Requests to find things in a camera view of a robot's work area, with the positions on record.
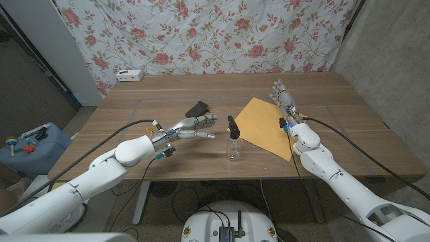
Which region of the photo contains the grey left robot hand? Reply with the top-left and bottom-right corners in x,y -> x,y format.
150,114 -> 219,159

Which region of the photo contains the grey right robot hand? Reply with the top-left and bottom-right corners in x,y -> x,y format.
269,79 -> 304,130

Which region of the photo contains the clear plastic dispenser bottle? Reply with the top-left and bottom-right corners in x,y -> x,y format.
226,136 -> 243,162

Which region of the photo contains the yellow paper envelope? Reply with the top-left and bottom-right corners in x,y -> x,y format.
226,97 -> 308,162

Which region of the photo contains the small black wallet case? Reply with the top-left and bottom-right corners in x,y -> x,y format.
185,100 -> 211,118

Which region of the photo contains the black round floor disc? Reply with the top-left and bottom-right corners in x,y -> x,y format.
150,181 -> 177,199

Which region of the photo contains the white power strip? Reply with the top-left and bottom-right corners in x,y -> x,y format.
116,69 -> 144,83

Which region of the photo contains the white table leg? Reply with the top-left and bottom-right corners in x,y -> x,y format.
132,181 -> 151,225

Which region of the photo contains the floral rose backdrop cloth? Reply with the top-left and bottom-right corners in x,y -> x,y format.
55,0 -> 359,98

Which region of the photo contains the white robot torso base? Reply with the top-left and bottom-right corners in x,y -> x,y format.
180,200 -> 279,242

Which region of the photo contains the grey table leg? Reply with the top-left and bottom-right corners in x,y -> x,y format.
302,177 -> 326,225

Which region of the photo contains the black backdrop pole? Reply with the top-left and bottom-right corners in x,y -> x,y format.
342,0 -> 367,33

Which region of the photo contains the black toy piece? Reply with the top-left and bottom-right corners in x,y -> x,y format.
34,126 -> 48,141

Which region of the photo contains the blue storage box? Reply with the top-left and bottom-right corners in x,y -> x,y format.
0,122 -> 72,181

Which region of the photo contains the white flat tool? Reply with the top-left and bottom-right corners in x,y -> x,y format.
21,123 -> 51,139

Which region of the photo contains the white cabinet panel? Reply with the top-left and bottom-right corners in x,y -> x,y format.
0,0 -> 103,108

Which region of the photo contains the white robot torso rim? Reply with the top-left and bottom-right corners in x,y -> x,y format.
0,232 -> 137,242

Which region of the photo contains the yellow and blue maraca toy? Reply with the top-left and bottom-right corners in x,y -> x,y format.
5,136 -> 18,158

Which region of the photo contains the black floor cable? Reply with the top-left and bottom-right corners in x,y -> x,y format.
170,185 -> 243,225

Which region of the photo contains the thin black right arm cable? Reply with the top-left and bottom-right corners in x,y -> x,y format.
284,129 -> 398,242

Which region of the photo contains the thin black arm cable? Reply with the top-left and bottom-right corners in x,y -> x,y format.
284,129 -> 398,242
109,155 -> 159,233

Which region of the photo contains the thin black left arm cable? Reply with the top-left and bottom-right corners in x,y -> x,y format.
109,155 -> 159,233

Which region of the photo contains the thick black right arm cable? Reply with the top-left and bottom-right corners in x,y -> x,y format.
302,116 -> 430,202

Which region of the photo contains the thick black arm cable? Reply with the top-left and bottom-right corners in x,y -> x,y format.
0,118 -> 158,218
302,116 -> 430,202

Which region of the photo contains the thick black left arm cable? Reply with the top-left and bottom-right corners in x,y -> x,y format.
0,118 -> 158,218

